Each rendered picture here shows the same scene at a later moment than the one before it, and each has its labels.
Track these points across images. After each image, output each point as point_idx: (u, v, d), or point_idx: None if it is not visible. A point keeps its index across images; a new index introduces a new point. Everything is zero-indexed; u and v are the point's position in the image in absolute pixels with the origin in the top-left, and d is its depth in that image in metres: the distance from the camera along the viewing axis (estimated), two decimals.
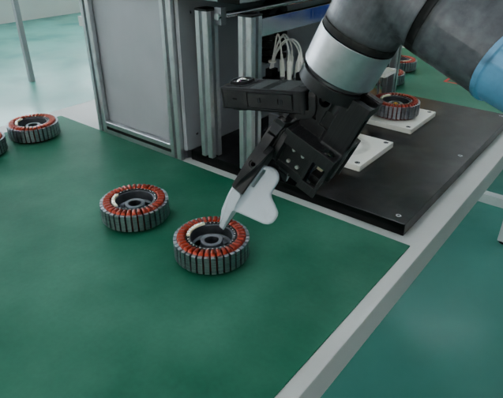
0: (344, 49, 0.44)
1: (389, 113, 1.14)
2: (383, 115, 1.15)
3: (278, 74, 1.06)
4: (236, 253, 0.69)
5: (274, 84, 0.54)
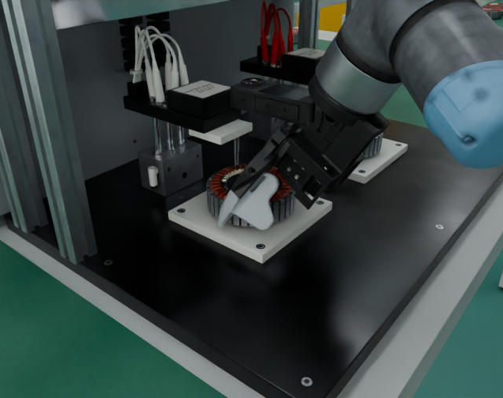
0: (354, 69, 0.43)
1: None
2: None
3: None
4: (280, 203, 0.58)
5: (283, 90, 0.53)
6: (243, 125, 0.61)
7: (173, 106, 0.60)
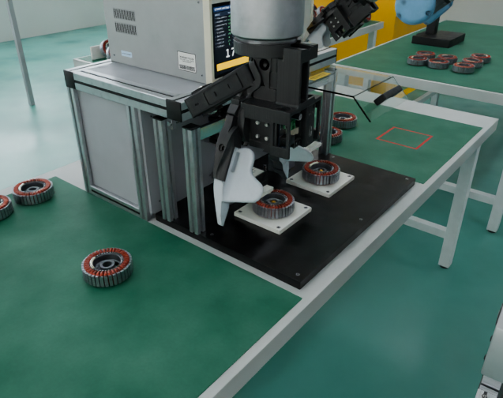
0: (250, 1, 0.47)
1: (314, 179, 1.44)
2: (309, 181, 1.45)
3: None
4: (286, 208, 1.27)
5: None
6: (269, 188, 1.33)
7: None
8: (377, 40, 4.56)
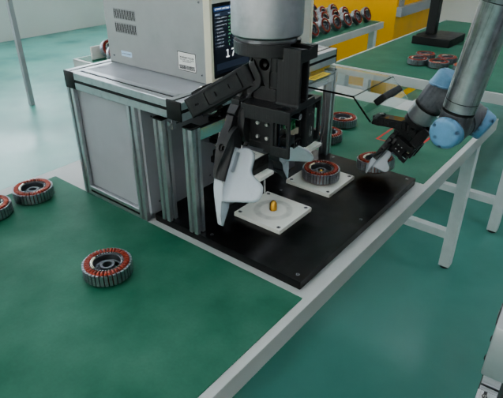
0: (250, 1, 0.47)
1: (320, 180, 1.44)
2: (316, 182, 1.44)
3: None
4: (390, 163, 1.46)
5: None
6: (269, 171, 1.31)
7: None
8: (377, 40, 4.56)
